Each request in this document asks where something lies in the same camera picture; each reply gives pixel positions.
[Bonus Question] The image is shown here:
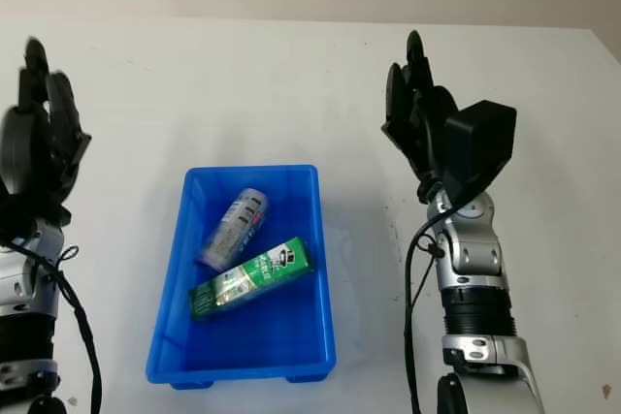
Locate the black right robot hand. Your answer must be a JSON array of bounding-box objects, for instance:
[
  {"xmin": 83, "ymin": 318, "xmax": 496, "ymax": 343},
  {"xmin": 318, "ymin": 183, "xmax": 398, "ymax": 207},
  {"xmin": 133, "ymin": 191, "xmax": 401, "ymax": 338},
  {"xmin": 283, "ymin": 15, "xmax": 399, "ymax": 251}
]
[{"xmin": 379, "ymin": 29, "xmax": 463, "ymax": 193}]

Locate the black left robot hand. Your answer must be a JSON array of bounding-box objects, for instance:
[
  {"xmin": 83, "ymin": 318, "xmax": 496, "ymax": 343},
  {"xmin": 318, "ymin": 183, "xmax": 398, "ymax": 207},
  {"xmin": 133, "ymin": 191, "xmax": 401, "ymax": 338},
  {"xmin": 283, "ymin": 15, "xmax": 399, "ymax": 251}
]
[{"xmin": 0, "ymin": 37, "xmax": 93, "ymax": 241}]

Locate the green toothpaste box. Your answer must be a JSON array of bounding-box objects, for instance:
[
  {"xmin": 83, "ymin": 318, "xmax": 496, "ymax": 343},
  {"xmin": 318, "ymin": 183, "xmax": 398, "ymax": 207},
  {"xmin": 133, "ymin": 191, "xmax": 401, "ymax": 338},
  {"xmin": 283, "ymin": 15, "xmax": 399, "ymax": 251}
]
[{"xmin": 187, "ymin": 236, "xmax": 314, "ymax": 323}]

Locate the blue plastic tray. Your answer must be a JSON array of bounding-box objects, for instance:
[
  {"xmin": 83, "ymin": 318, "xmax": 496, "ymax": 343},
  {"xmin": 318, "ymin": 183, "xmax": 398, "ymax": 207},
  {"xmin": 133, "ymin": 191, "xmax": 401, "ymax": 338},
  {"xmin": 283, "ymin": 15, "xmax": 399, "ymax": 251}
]
[{"xmin": 145, "ymin": 164, "xmax": 338, "ymax": 391}]

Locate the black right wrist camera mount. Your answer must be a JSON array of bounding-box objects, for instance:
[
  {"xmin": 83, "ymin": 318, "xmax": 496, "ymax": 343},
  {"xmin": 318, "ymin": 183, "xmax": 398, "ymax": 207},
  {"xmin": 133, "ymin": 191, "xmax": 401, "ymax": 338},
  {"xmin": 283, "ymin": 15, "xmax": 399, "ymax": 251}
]
[{"xmin": 442, "ymin": 99, "xmax": 518, "ymax": 206}]

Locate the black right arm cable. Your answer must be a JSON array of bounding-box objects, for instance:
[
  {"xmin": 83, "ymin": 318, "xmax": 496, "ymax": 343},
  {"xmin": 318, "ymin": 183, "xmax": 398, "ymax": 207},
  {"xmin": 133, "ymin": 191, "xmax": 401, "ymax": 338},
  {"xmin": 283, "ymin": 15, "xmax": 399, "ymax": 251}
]
[{"xmin": 401, "ymin": 106, "xmax": 460, "ymax": 414}]

